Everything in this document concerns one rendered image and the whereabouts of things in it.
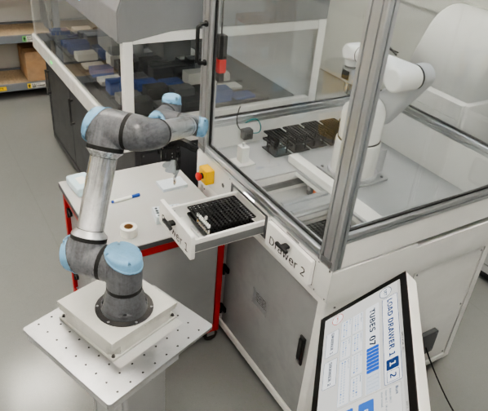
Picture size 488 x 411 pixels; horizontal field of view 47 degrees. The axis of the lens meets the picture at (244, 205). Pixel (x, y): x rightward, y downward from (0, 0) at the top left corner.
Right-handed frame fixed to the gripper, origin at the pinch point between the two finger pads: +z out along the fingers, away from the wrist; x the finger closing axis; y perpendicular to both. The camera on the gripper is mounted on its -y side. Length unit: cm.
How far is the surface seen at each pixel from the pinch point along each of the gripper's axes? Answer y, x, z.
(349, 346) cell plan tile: -17, 115, -9
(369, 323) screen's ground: -23, 112, -14
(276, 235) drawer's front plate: -28, 44, 7
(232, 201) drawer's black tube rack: -19.8, 16.4, 7.0
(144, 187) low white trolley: 8.2, -26.3, 21.0
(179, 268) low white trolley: 1.5, 13.3, 41.0
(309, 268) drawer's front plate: -32, 65, 7
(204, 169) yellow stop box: -16.1, -11.2, 6.0
